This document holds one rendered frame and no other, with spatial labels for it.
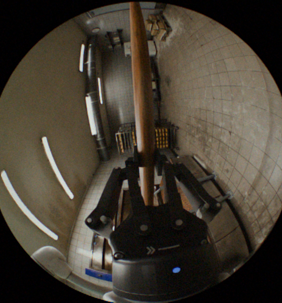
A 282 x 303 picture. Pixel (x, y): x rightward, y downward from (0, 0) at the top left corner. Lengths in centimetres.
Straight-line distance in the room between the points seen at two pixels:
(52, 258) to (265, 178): 159
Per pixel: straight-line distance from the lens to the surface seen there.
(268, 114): 118
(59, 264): 58
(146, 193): 23
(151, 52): 483
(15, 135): 157
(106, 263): 178
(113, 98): 524
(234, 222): 147
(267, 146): 118
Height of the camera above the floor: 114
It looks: level
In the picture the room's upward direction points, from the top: 97 degrees counter-clockwise
